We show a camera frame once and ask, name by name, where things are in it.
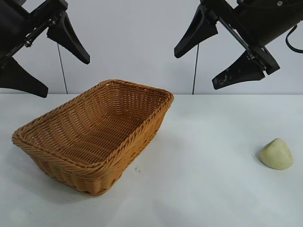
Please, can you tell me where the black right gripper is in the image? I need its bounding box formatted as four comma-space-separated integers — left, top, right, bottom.
174, 0, 303, 90

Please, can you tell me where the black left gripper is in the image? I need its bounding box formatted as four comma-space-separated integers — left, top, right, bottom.
0, 0, 90, 98

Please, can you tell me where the tan woven wicker basket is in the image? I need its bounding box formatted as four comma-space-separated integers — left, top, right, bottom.
11, 79, 175, 196

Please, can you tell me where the pale yellow egg yolk pastry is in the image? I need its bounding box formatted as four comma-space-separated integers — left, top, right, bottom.
258, 138, 294, 170

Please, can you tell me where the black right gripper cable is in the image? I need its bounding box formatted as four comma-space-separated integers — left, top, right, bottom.
285, 25, 303, 53

